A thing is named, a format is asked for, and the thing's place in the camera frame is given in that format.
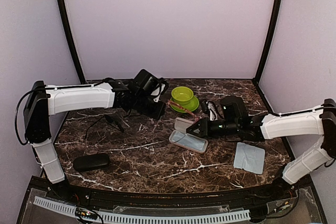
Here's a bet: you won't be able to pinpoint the black front rail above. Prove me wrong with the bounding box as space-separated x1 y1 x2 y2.
28 175 313 211

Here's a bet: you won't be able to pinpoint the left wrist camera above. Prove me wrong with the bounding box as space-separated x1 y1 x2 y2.
151 78 169 102

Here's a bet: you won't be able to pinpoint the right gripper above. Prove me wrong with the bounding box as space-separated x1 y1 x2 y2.
186 117 240 140

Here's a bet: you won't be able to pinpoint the black frame post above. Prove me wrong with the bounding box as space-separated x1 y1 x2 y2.
57 0 86 84
254 0 281 83

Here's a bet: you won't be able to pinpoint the white slotted cable duct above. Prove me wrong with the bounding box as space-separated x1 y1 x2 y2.
33 196 250 223

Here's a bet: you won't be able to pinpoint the pink glasses case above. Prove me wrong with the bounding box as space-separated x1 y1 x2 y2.
169 118 208 153

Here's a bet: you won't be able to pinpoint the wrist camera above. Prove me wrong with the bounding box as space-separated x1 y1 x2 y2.
151 78 169 102
200 99 224 121

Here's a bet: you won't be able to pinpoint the green plate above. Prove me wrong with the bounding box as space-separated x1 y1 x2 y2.
170 96 200 113

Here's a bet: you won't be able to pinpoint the pink sunglasses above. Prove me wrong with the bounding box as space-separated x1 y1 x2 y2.
165 100 201 124

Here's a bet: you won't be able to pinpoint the black sunglasses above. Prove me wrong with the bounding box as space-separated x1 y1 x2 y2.
85 114 125 139

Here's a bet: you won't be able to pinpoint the right black frame post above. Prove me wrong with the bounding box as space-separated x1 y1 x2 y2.
254 0 281 83

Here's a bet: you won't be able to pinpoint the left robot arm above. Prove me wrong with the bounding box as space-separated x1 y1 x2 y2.
19 69 169 201

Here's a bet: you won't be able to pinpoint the blue cleaning cloth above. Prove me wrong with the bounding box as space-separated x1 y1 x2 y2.
170 131 208 153
233 142 265 175

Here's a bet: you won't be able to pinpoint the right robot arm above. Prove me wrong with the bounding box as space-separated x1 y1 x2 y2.
186 95 335 200

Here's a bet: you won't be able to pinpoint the black glasses case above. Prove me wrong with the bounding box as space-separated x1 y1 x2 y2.
73 153 110 172

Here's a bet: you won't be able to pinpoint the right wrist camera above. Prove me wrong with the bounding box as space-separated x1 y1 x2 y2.
200 99 224 121

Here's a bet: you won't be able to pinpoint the left black frame post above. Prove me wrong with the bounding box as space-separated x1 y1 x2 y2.
57 0 86 84

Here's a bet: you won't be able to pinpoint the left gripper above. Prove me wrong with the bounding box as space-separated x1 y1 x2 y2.
133 94 167 121

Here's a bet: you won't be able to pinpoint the green bowl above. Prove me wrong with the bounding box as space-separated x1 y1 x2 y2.
171 86 194 105

